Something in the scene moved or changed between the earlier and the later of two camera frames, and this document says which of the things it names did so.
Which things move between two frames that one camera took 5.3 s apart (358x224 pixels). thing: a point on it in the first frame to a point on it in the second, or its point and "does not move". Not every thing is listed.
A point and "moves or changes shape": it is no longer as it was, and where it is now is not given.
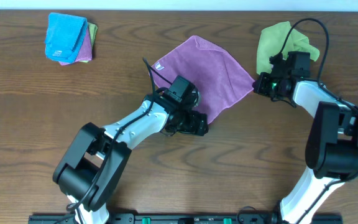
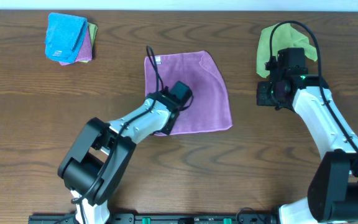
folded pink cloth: x=85 y=53 does not move
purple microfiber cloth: x=219 y=78 moves or changes shape
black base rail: x=315 y=218 does not move
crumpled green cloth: x=271 y=40 does not move
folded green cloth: x=92 y=30 does not move
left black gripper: x=194 y=127 to x=167 y=130
